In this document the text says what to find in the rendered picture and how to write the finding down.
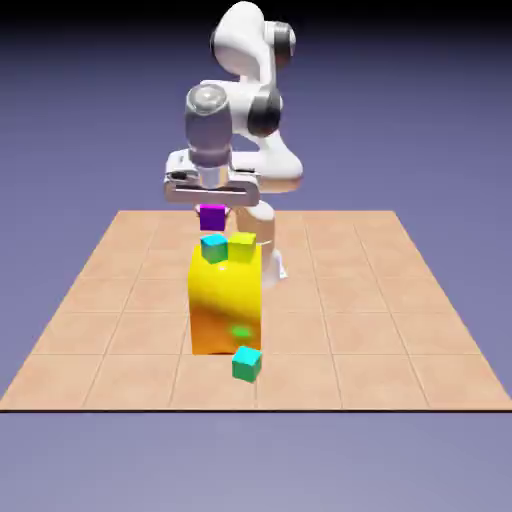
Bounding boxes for small cyan cube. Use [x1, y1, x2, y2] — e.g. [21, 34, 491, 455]
[199, 233, 230, 265]

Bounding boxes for small green cube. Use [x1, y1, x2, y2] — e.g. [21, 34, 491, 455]
[231, 345, 264, 384]

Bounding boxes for large yellow box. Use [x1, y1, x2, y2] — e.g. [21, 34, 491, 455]
[187, 242, 263, 356]

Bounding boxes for small yellow cube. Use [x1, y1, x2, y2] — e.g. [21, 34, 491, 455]
[227, 231, 258, 264]

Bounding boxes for small purple cube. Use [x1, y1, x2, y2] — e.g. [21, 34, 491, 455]
[198, 204, 228, 233]

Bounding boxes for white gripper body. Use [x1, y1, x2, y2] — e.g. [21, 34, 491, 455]
[163, 179, 262, 208]

